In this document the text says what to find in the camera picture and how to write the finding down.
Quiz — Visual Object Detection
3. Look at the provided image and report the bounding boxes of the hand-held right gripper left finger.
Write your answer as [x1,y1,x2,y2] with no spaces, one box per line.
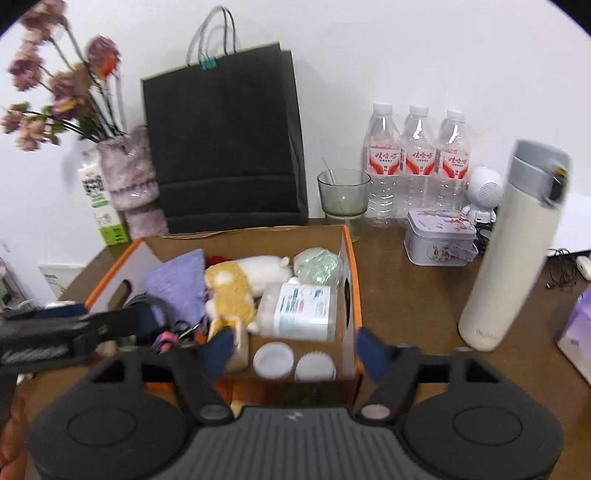
[90,327,234,423]

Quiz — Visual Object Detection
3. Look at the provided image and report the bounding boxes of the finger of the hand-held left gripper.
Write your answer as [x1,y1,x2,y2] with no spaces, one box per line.
[91,299,170,345]

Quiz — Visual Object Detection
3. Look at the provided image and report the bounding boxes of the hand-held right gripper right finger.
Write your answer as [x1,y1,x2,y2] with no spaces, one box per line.
[355,327,502,421]

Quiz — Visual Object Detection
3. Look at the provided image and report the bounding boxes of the pink small scissors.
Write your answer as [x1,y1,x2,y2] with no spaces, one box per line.
[154,323,204,354]

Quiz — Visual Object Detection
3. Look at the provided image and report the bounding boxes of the white smooth round case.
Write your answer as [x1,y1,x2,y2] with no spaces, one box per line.
[253,342,294,379]

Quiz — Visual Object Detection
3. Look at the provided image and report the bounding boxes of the yellow plush toy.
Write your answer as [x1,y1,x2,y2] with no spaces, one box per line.
[203,264,259,342]

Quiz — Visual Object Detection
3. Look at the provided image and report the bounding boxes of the orange cardboard box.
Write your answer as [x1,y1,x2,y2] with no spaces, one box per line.
[84,225,366,409]

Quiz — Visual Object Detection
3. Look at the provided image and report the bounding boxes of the purple cloth pouch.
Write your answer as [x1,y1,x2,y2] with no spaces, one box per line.
[144,249,208,324]

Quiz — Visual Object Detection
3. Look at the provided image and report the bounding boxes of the white wipes container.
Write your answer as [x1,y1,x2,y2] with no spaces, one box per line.
[256,282,339,342]

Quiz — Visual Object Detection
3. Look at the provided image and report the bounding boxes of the wooden desktop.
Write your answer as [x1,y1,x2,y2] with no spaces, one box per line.
[18,217,591,480]

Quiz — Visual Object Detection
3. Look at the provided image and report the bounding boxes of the person's left hand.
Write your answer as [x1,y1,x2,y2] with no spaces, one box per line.
[0,394,29,480]

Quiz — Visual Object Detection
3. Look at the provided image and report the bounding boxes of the white plush toy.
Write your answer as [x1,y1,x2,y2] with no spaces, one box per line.
[231,255,291,288]

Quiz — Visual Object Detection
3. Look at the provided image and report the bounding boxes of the green round packet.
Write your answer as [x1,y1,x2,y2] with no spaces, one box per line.
[294,248,345,286]

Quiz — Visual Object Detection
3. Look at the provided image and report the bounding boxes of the green white milk carton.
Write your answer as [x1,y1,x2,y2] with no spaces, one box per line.
[78,152,130,245]

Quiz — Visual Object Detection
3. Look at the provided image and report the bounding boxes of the printed tin box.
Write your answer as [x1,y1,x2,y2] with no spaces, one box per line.
[405,208,478,267]

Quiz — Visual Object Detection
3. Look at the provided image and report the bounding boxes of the fuzzy purple vase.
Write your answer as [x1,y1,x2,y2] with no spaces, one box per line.
[97,127,169,238]

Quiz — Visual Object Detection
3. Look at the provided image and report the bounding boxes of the grey glass cup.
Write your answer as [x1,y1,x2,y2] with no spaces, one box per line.
[317,168,371,241]

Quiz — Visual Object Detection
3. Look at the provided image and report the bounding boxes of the white thermos flask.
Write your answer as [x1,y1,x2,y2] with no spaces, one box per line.
[458,140,573,352]

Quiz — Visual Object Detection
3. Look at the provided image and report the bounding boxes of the clear straw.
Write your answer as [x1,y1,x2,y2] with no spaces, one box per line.
[322,158,345,210]

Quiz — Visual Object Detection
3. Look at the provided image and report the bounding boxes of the clear water bottle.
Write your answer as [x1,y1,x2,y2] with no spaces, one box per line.
[365,102,402,227]
[436,110,472,213]
[399,105,439,217]

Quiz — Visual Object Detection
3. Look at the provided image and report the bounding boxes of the white robot speaker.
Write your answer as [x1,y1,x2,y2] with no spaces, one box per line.
[462,166,504,227]

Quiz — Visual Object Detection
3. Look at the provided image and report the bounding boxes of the purple tissue pack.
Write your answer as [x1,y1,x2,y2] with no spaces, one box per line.
[556,284,591,386]

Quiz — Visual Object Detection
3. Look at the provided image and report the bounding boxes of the black paper bag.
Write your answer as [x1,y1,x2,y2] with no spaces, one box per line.
[141,6,309,234]

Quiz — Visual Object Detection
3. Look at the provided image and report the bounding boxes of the dried pink flowers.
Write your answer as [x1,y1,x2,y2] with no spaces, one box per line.
[0,0,127,151]

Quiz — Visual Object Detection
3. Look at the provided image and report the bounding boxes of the thin black wire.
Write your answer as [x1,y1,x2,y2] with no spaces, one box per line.
[545,248,580,291]

